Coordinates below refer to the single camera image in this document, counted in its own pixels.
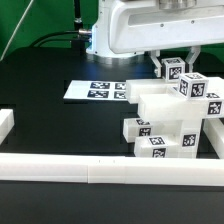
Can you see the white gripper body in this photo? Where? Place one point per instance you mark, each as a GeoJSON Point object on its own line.
{"type": "Point", "coordinates": [143, 25]}

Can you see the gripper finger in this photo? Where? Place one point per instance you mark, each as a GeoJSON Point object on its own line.
{"type": "Point", "coordinates": [193, 54]}
{"type": "Point", "coordinates": [154, 56]}

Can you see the white tagged cube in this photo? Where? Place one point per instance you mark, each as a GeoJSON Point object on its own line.
{"type": "Point", "coordinates": [172, 68]}
{"type": "Point", "coordinates": [192, 85]}

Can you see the white chair back frame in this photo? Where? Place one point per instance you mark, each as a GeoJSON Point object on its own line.
{"type": "Point", "coordinates": [160, 101]}

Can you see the white chair seat block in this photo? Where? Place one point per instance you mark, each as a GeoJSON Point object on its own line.
{"type": "Point", "coordinates": [186, 133]}

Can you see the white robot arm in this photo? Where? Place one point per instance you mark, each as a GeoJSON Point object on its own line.
{"type": "Point", "coordinates": [99, 48]}

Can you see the white marker base sheet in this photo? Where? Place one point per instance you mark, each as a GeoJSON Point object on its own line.
{"type": "Point", "coordinates": [96, 90]}

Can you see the black pole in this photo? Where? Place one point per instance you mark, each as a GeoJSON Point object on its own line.
{"type": "Point", "coordinates": [77, 15]}

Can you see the white U-shaped fence frame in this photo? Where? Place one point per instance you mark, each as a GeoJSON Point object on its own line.
{"type": "Point", "coordinates": [111, 170]}

